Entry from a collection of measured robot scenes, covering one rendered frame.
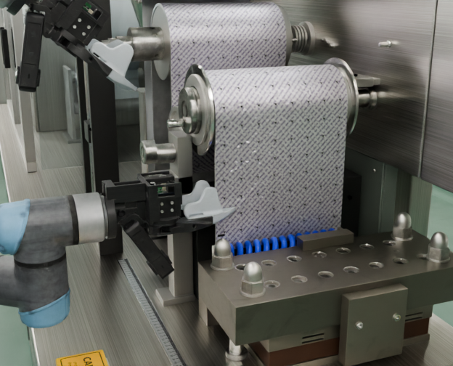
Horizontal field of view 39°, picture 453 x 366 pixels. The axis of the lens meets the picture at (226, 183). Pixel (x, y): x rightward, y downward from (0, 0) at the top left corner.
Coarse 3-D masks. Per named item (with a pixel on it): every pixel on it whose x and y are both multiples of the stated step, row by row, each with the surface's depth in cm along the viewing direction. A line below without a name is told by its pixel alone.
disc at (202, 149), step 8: (192, 72) 103; (200, 72) 99; (184, 80) 108; (208, 80) 98; (208, 88) 97; (208, 96) 97; (208, 104) 97; (208, 112) 98; (208, 120) 98; (208, 128) 98; (208, 136) 99; (192, 144) 107; (208, 144) 99; (200, 152) 104
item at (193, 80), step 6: (192, 78) 102; (198, 78) 100; (186, 84) 106; (192, 84) 102; (198, 84) 100; (198, 90) 100; (204, 90) 98; (348, 90) 107; (204, 96) 98; (348, 96) 107; (204, 102) 98; (348, 102) 107; (204, 108) 98; (348, 108) 107; (204, 114) 99; (348, 114) 107; (204, 120) 99; (204, 126) 99; (204, 132) 100; (192, 138) 106; (198, 138) 103; (204, 138) 101; (198, 144) 103
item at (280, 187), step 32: (224, 160) 101; (256, 160) 103; (288, 160) 105; (320, 160) 107; (224, 192) 102; (256, 192) 104; (288, 192) 107; (320, 192) 109; (224, 224) 104; (256, 224) 106; (288, 224) 108; (320, 224) 111
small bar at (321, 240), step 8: (320, 232) 106; (328, 232) 106; (336, 232) 106; (344, 232) 106; (352, 232) 106; (304, 240) 103; (312, 240) 104; (320, 240) 104; (328, 240) 105; (336, 240) 105; (344, 240) 106; (352, 240) 107; (304, 248) 104; (312, 248) 104
